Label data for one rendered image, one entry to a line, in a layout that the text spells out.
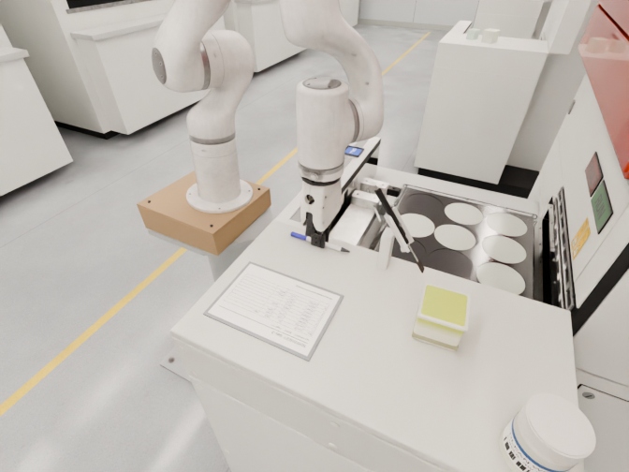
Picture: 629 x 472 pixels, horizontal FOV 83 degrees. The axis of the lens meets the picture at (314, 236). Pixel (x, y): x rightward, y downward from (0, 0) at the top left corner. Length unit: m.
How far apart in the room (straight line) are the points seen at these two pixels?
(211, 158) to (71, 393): 1.29
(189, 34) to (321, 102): 0.37
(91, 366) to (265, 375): 1.45
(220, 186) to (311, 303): 0.48
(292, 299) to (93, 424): 1.29
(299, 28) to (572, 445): 0.61
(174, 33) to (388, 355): 0.73
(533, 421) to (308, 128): 0.49
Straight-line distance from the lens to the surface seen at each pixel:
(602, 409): 1.01
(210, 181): 1.00
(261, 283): 0.69
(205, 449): 1.61
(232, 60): 0.92
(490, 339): 0.68
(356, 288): 0.69
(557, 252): 0.95
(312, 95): 0.57
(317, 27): 0.58
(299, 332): 0.62
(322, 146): 0.60
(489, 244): 0.97
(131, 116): 3.82
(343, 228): 0.95
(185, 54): 0.86
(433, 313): 0.59
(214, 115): 0.94
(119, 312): 2.12
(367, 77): 0.63
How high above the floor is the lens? 1.48
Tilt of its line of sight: 40 degrees down
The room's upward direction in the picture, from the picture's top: straight up
